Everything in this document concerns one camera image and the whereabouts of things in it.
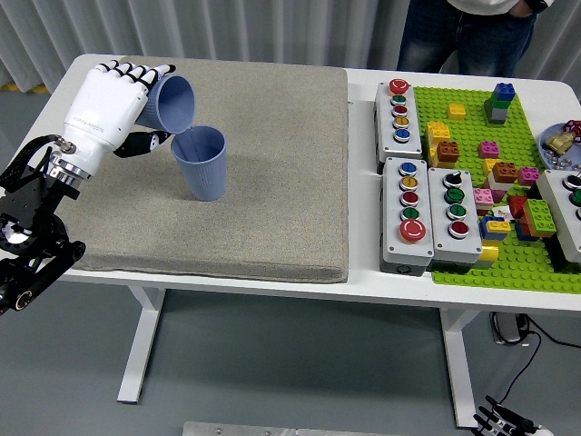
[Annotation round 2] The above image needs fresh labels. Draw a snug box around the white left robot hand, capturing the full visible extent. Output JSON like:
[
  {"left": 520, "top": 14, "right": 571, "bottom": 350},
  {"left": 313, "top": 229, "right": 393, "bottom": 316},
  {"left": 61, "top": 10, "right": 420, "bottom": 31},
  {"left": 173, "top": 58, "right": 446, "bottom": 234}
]
[{"left": 56, "top": 61, "right": 177, "bottom": 176}]

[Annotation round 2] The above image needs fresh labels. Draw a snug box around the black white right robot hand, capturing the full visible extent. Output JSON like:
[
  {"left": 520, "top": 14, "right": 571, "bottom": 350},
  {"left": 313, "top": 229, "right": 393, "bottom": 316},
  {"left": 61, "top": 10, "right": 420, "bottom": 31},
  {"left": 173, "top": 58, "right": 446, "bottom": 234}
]
[{"left": 474, "top": 394, "right": 544, "bottom": 436}]

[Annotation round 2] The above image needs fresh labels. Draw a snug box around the blue ribbed plastic cup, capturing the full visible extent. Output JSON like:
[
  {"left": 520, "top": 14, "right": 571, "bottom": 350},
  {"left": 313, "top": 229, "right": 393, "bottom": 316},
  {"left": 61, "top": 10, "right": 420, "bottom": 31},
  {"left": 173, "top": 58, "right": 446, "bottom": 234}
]
[
  {"left": 135, "top": 74, "right": 198, "bottom": 135},
  {"left": 170, "top": 125, "right": 227, "bottom": 203}
]

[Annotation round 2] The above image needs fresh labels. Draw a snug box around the white table leg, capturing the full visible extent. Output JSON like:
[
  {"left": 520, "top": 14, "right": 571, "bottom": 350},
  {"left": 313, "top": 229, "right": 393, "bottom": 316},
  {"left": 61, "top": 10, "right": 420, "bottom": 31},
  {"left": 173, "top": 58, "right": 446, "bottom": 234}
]
[
  {"left": 116, "top": 285, "right": 167, "bottom": 404},
  {"left": 438, "top": 308, "right": 478, "bottom": 429}
]

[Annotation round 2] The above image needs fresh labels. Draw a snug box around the white power strip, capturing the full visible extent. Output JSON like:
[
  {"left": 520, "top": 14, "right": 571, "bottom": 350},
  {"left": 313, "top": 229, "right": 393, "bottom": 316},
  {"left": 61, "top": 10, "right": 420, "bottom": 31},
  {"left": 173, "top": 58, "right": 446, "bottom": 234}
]
[{"left": 489, "top": 312, "right": 530, "bottom": 346}]

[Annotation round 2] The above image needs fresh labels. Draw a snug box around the grey-brown fabric mat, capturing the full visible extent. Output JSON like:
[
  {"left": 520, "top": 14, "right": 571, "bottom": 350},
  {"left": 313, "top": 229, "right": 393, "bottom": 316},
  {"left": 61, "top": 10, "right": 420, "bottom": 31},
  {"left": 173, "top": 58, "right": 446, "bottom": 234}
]
[{"left": 58, "top": 54, "right": 350, "bottom": 284}]

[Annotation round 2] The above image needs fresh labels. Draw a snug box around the yellow grey toy brick stack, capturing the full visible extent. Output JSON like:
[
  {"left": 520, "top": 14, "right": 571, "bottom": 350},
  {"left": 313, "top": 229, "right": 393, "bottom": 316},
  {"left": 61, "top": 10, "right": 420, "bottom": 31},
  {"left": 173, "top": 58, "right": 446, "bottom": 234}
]
[{"left": 476, "top": 240, "right": 503, "bottom": 273}]

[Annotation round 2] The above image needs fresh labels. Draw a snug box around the white curtain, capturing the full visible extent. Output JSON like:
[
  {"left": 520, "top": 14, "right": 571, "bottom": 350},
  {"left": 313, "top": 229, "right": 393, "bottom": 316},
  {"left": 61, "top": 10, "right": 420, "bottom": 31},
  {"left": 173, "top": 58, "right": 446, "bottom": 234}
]
[{"left": 0, "top": 0, "right": 581, "bottom": 96}]

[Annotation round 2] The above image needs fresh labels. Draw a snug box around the four-button box black selector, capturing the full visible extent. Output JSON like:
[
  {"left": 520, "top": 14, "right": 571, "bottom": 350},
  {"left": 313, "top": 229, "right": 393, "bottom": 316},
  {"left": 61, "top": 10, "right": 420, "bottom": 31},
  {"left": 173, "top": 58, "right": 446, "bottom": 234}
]
[{"left": 427, "top": 166, "right": 484, "bottom": 273}]

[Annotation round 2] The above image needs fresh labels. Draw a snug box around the blue yellow toy brick stack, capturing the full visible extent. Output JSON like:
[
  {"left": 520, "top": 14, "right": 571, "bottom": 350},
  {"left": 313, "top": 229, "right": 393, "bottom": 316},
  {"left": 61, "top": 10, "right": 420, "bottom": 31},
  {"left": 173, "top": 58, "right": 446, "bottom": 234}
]
[{"left": 479, "top": 215, "right": 513, "bottom": 241}]

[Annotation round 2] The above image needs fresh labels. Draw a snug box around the green toy brick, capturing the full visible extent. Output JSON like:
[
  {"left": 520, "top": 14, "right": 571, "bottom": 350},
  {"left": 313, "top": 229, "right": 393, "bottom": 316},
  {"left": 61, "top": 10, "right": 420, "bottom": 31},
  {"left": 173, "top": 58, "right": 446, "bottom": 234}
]
[{"left": 522, "top": 198, "right": 557, "bottom": 236}]

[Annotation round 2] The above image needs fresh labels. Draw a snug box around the five-button box large red stop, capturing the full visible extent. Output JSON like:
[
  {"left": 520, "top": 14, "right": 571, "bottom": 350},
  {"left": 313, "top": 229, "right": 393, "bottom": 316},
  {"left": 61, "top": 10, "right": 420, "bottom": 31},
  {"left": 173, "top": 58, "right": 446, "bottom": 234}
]
[{"left": 379, "top": 156, "right": 436, "bottom": 276}]

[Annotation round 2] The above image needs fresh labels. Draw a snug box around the red toy brick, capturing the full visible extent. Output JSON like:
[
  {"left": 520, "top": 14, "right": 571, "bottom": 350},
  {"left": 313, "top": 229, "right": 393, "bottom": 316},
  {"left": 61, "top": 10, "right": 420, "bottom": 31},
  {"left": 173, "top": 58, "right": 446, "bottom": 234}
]
[{"left": 507, "top": 194, "right": 530, "bottom": 220}]

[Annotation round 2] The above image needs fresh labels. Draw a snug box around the grey button box black base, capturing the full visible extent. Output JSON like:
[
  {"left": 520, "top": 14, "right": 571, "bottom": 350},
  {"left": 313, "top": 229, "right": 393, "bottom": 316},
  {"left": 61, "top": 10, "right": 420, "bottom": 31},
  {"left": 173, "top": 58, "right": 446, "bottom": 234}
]
[{"left": 535, "top": 168, "right": 581, "bottom": 267}]

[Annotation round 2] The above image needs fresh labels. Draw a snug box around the brown toy brick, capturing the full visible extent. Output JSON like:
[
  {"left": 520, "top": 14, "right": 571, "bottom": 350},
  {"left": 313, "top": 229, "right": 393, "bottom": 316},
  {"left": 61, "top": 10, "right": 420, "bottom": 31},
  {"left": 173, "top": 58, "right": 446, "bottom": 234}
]
[
  {"left": 436, "top": 140, "right": 460, "bottom": 164},
  {"left": 492, "top": 161, "right": 518, "bottom": 183}
]

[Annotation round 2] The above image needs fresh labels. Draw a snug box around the blue plate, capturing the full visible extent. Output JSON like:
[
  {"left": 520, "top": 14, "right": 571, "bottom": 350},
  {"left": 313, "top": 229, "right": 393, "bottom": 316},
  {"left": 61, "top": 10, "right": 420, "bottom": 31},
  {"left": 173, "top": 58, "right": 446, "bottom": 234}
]
[{"left": 538, "top": 123, "right": 581, "bottom": 168}]

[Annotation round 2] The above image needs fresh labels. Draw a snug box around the gold metal fitting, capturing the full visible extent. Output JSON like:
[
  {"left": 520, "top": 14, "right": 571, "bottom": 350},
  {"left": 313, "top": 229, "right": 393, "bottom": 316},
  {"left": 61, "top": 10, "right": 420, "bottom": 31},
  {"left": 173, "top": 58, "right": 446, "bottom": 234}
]
[{"left": 544, "top": 131, "right": 574, "bottom": 152}]

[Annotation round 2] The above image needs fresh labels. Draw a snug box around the five-button grey control box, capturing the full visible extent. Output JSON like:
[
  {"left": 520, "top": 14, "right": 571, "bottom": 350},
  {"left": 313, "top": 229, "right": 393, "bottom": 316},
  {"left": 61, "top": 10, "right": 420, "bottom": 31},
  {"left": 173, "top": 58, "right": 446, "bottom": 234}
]
[{"left": 372, "top": 80, "right": 424, "bottom": 174}]

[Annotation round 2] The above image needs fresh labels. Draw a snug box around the green toy brick baseplate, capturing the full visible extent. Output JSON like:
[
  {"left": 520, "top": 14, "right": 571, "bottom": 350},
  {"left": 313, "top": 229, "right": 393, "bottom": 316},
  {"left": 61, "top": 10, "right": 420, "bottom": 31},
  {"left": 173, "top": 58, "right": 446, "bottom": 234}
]
[{"left": 411, "top": 85, "right": 581, "bottom": 295}]

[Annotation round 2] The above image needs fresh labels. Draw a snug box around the blue green grey brick tower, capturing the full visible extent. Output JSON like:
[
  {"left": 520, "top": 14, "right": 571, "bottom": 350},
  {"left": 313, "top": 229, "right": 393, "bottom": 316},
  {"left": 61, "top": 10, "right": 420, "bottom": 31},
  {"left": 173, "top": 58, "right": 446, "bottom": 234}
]
[{"left": 483, "top": 82, "right": 517, "bottom": 125}]

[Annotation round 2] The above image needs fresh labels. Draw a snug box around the person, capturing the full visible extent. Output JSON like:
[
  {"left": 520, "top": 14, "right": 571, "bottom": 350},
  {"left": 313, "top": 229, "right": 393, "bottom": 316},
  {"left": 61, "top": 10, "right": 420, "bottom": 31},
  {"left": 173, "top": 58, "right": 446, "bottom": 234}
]
[{"left": 396, "top": 0, "right": 554, "bottom": 78}]

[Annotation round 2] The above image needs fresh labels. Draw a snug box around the black floor cable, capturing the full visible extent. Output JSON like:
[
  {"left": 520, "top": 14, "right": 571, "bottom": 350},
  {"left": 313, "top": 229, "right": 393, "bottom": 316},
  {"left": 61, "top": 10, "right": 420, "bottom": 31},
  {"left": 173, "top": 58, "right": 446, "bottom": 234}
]
[{"left": 492, "top": 312, "right": 581, "bottom": 410}]

